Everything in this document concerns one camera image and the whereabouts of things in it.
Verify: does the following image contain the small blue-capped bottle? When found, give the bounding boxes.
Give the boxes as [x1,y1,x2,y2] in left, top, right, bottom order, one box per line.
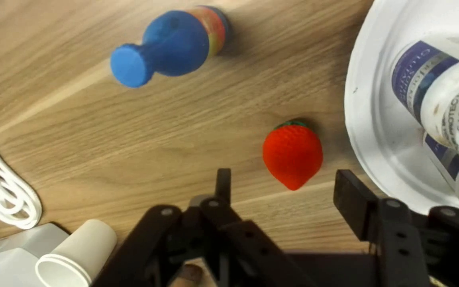
[391,39,459,157]

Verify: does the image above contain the orange strawberry plushie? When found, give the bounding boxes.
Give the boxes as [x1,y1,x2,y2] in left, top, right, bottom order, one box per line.
[262,118,325,193]

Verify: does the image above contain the white paper cup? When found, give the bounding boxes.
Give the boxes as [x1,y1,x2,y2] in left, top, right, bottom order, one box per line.
[34,219,120,287]

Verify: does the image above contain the blue-topped toy bottle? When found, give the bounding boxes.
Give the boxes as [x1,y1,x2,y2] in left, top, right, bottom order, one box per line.
[109,5,233,90]

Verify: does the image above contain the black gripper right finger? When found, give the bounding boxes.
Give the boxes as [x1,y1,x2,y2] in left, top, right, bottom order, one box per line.
[332,169,459,287]

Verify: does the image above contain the white paper plate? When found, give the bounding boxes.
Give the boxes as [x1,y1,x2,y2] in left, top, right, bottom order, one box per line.
[344,0,459,220]

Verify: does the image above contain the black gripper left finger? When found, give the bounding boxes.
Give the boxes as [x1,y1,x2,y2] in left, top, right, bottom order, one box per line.
[93,168,316,287]

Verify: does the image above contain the white hydroponic appliance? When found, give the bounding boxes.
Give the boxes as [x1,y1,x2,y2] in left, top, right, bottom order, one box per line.
[0,222,73,287]

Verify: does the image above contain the coiled white cable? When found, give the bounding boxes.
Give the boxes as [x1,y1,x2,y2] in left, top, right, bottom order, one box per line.
[0,126,45,231]

